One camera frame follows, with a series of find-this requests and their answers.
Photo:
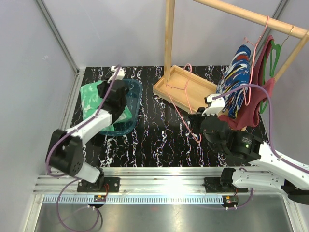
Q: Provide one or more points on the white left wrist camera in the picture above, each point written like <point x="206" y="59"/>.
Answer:
<point x="117" y="73"/>

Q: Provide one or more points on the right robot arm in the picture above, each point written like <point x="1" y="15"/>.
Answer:
<point x="280" y="173"/>

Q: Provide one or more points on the wooden clothes rack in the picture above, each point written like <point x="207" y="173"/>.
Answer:
<point x="199" y="87"/>

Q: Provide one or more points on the green tie-dye trousers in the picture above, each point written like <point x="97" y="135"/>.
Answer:
<point x="90" y="101"/>

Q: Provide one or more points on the aluminium mounting rail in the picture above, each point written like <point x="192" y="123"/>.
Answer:
<point x="190" y="185"/>

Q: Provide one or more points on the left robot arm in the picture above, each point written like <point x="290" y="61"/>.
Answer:
<point x="65" y="151"/>

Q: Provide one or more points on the blue patterned trousers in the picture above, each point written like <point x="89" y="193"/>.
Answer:
<point x="237" y="74"/>

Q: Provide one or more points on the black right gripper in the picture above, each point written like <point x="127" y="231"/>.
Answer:
<point x="197" y="118"/>

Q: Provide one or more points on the maroon tank top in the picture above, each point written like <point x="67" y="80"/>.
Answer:
<point x="249" y="115"/>

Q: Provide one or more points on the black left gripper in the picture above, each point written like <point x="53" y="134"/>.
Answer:
<point x="101" y="88"/>

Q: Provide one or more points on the teal plastic basket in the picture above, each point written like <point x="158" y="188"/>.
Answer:
<point x="127" y="123"/>

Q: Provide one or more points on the pink wire hanger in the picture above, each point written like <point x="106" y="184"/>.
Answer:
<point x="247" y="97"/>
<point x="178" y="100"/>

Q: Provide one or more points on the green hanger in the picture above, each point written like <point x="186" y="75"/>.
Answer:
<point x="272" y="68"/>

